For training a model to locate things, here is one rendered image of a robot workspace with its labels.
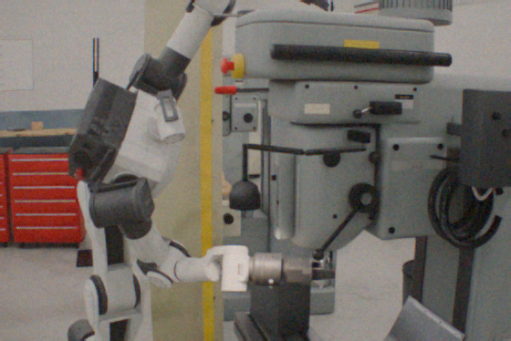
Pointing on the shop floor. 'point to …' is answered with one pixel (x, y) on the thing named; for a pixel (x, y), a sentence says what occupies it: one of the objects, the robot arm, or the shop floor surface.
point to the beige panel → (191, 183)
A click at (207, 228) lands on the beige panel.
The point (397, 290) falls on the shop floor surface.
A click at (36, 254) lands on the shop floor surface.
